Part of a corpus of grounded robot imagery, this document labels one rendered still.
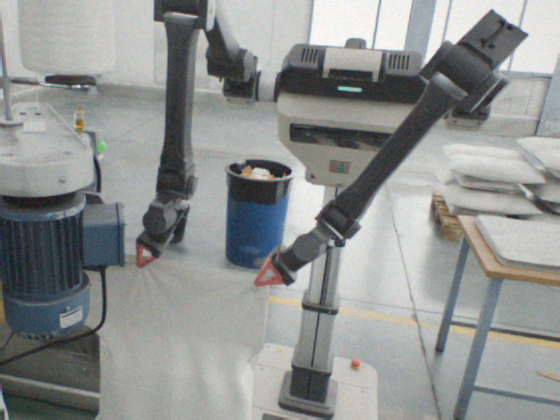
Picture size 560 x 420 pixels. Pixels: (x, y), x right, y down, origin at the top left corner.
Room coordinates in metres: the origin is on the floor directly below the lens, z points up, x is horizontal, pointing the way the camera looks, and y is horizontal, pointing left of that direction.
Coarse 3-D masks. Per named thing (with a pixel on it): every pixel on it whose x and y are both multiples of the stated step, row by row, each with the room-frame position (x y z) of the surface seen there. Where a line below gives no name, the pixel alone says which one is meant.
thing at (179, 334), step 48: (96, 288) 1.17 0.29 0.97; (144, 288) 1.15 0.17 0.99; (192, 288) 1.12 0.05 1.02; (240, 288) 1.10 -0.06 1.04; (144, 336) 1.13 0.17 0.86; (192, 336) 1.12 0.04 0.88; (240, 336) 1.09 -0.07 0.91; (144, 384) 1.07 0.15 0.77; (192, 384) 1.05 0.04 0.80; (240, 384) 1.04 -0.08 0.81
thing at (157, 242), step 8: (176, 224) 1.14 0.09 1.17; (144, 232) 1.13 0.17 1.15; (168, 232) 1.12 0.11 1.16; (136, 240) 1.10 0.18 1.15; (144, 240) 1.10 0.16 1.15; (152, 240) 1.11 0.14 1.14; (160, 240) 1.12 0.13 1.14; (168, 240) 1.15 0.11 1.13; (152, 248) 1.09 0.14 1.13; (160, 248) 1.10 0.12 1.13
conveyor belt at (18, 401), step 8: (8, 400) 1.43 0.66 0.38; (16, 400) 1.43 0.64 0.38; (24, 400) 1.43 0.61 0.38; (32, 400) 1.43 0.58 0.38; (8, 408) 1.39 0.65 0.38; (16, 408) 1.39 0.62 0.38; (24, 408) 1.39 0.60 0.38; (32, 408) 1.40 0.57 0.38; (40, 408) 1.40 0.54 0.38; (48, 408) 1.40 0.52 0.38; (56, 408) 1.40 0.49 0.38; (64, 408) 1.40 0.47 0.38; (72, 408) 1.40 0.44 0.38; (8, 416) 1.36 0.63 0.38; (16, 416) 1.36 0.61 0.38; (24, 416) 1.36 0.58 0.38; (32, 416) 1.36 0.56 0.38; (40, 416) 1.36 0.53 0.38; (48, 416) 1.36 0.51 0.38; (56, 416) 1.37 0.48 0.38; (64, 416) 1.37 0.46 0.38; (72, 416) 1.37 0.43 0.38; (80, 416) 1.37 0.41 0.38; (88, 416) 1.37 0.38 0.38; (96, 416) 1.37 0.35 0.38
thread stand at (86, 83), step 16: (0, 0) 1.02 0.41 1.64; (0, 16) 1.02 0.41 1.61; (0, 32) 1.02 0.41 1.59; (0, 48) 1.02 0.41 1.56; (0, 80) 1.01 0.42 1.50; (16, 80) 1.01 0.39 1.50; (32, 80) 1.01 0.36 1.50; (48, 80) 0.96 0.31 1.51; (64, 80) 0.96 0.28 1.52; (80, 80) 0.97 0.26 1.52; (96, 80) 1.01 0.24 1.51
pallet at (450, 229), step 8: (440, 192) 4.68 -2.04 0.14; (432, 200) 4.66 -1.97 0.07; (440, 200) 4.45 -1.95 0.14; (440, 208) 4.25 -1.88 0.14; (448, 208) 4.25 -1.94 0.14; (440, 216) 4.13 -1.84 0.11; (448, 216) 4.07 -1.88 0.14; (456, 216) 4.09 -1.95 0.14; (512, 216) 4.15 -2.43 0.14; (448, 224) 3.92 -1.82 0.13; (456, 224) 3.91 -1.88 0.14; (440, 232) 4.00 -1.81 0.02; (448, 232) 3.92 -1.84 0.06; (456, 232) 3.91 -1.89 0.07
